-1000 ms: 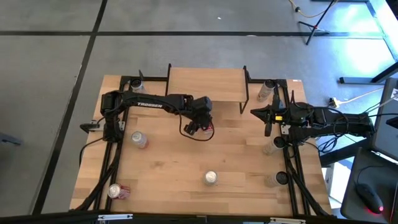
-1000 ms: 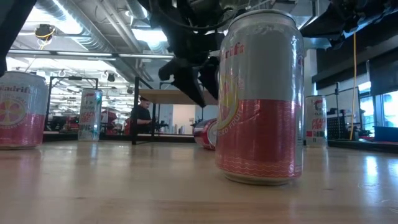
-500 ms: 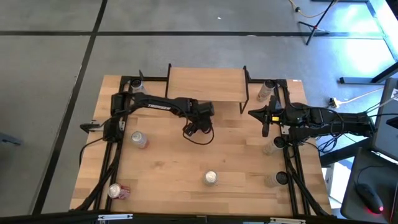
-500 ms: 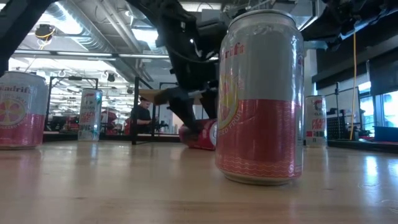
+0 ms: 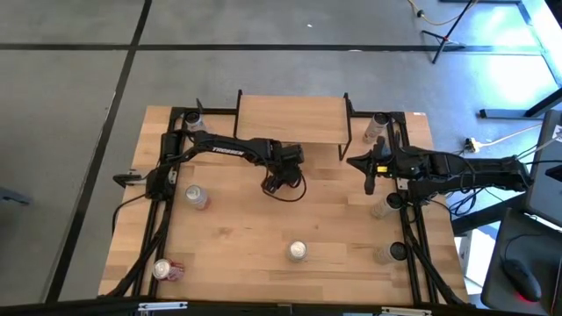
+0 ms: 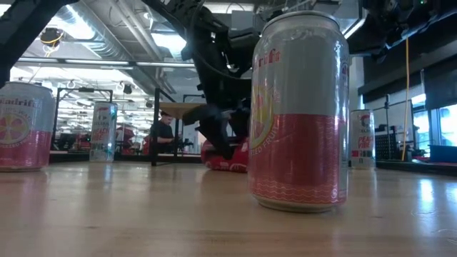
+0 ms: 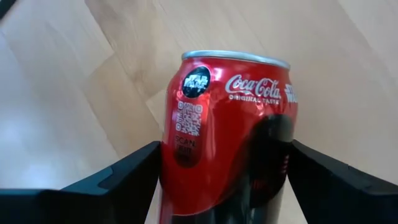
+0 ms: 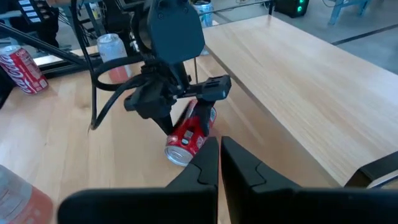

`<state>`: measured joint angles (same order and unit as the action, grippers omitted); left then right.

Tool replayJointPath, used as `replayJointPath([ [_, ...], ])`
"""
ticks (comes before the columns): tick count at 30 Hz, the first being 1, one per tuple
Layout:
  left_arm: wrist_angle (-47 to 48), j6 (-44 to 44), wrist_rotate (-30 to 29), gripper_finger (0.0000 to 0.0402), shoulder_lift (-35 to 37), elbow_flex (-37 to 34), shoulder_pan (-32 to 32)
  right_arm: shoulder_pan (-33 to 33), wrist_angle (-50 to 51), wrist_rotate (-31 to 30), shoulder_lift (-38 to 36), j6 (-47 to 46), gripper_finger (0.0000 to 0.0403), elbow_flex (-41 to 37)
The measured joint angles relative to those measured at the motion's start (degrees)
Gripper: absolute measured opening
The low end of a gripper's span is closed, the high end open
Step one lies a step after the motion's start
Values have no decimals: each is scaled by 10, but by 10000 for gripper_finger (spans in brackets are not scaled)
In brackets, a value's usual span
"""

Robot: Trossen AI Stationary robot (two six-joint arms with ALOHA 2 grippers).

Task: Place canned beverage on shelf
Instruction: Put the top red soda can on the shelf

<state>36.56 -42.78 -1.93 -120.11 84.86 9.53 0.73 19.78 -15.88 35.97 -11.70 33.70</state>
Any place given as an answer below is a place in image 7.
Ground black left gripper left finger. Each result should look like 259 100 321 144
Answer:
0 140 162 224

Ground red Coca-Cola can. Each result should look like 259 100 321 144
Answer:
158 49 299 224

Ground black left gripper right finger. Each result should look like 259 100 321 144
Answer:
287 139 398 224

